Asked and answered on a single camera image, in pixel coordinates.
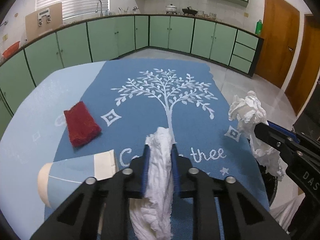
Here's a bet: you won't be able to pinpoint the black round trash bin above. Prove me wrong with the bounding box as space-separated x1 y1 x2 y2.
258 164 278 206

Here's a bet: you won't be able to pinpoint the chrome kitchen faucet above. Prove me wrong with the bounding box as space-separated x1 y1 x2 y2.
95 0 103 17

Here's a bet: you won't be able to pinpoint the white cooking pot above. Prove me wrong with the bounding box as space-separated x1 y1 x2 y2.
165 4 177 15

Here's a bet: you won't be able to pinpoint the green lower kitchen cabinets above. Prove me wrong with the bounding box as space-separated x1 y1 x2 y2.
1 15 264 122

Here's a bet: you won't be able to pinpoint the orange plastic basin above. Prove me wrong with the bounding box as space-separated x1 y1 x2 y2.
2 41 20 59

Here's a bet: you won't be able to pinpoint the orange wooden door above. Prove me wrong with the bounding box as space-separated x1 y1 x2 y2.
255 0 300 88
285 15 319 114

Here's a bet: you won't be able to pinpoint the blue tree-print tablecloth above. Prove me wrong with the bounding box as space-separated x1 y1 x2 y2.
1 59 269 239

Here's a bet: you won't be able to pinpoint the green plastic bottle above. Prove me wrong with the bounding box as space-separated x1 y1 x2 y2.
255 20 263 36

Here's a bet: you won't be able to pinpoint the brown cardboard box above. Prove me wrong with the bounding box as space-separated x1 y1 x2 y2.
25 2 63 42

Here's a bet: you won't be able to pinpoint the white tissue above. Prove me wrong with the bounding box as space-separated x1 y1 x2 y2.
228 90 288 183
129 127 174 239

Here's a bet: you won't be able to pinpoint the red scouring pad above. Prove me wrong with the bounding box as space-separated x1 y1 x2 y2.
63 101 101 147

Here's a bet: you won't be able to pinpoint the black wok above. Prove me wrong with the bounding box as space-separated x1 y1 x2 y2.
182 7 198 16

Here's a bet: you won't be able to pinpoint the blue and white paper cup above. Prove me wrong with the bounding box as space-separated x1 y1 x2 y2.
37 150 119 210

